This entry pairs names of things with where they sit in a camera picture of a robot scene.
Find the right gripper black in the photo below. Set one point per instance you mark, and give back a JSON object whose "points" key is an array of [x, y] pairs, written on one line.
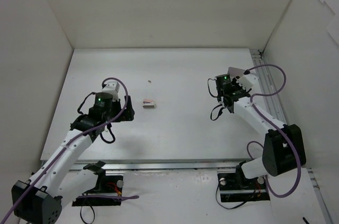
{"points": [[240, 92]]}

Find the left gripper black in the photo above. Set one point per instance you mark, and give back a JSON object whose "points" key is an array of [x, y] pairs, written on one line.
{"points": [[127, 111]]}

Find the eraser with pink sleeve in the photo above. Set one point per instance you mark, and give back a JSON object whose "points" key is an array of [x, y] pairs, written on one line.
{"points": [[148, 104]]}

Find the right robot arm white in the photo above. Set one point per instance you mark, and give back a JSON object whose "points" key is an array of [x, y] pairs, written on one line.
{"points": [[283, 144]]}

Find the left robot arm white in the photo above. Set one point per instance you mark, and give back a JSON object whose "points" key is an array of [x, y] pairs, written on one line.
{"points": [[42, 197]]}

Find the clear divided organizer container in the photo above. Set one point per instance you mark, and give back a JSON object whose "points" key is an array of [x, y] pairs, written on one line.
{"points": [[234, 72]]}

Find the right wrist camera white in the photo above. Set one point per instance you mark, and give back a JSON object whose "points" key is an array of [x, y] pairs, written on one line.
{"points": [[246, 82]]}

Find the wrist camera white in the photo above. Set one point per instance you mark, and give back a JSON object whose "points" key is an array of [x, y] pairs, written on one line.
{"points": [[246, 82], [112, 87]]}

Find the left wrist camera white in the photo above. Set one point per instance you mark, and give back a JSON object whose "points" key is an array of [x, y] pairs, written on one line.
{"points": [[112, 87]]}

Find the aluminium rail frame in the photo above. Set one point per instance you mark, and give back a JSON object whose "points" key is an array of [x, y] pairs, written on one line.
{"points": [[189, 130]]}

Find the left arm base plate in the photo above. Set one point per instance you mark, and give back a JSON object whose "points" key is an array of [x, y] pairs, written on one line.
{"points": [[111, 185]]}

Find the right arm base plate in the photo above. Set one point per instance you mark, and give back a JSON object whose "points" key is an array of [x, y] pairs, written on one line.
{"points": [[232, 189]]}

